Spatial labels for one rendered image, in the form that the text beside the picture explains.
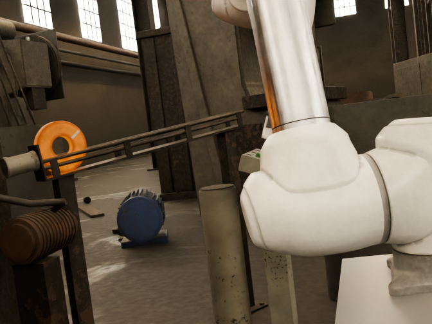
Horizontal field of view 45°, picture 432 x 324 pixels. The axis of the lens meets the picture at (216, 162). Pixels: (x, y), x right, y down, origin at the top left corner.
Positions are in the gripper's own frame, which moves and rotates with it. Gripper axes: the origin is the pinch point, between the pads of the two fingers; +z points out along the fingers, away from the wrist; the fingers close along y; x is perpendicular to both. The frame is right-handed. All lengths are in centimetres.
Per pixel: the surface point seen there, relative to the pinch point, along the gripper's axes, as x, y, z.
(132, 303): -46, -45, 90
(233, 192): -6.3, -1.5, 22.2
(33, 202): -54, 31, 33
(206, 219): -12.1, 1.6, 32.0
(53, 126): -59, 19, 13
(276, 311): 15, -3, 55
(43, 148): -59, 23, 19
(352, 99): 19, -411, -20
